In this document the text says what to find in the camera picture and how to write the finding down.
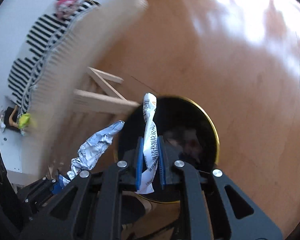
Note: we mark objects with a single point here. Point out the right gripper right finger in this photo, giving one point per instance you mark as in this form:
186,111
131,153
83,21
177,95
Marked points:
212,206

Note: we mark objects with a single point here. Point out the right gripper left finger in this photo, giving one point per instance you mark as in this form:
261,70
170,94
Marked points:
89,207

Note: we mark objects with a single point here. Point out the blue white wrapper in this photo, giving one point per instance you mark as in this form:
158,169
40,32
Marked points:
90,152

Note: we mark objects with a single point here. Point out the white barcode wrapper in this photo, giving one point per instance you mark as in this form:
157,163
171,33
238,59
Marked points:
148,151

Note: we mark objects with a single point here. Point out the black gold trash bin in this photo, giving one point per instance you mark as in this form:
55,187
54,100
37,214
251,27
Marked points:
184,125

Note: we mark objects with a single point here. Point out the white cabinet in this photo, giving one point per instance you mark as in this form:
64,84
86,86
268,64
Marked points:
10,148

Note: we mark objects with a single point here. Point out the yellow green wrapper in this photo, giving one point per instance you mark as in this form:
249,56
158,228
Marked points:
26,120

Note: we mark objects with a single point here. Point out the wooden sofa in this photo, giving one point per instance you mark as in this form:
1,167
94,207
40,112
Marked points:
13,118

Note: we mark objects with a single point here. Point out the black white striped blanket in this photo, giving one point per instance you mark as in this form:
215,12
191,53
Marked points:
40,52

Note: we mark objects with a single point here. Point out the pink plush pillow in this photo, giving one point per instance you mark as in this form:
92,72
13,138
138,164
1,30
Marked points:
65,8

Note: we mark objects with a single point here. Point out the wooden table leg frame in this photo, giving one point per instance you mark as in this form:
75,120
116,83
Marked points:
102,98

